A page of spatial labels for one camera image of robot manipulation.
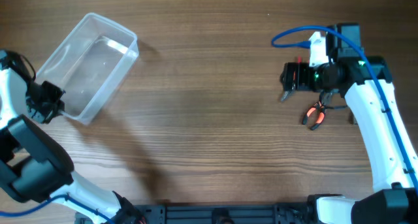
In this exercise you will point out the red handled cutter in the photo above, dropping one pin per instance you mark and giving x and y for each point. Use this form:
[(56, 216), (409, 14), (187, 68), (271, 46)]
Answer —
[(288, 78)]

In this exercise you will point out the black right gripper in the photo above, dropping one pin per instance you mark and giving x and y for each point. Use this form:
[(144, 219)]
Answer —
[(292, 76)]

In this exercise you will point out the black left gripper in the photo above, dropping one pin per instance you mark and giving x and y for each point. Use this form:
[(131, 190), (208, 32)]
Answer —
[(49, 98)]

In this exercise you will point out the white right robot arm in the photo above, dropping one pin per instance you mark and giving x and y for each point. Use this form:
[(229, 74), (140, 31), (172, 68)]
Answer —
[(339, 66)]

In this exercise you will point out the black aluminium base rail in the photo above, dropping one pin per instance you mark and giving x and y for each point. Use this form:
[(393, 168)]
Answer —
[(279, 213)]

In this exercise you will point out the clear plastic container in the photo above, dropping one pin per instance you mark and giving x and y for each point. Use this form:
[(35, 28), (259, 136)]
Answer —
[(90, 64)]

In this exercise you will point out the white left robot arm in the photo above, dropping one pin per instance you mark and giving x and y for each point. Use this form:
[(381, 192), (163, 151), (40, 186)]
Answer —
[(33, 165)]

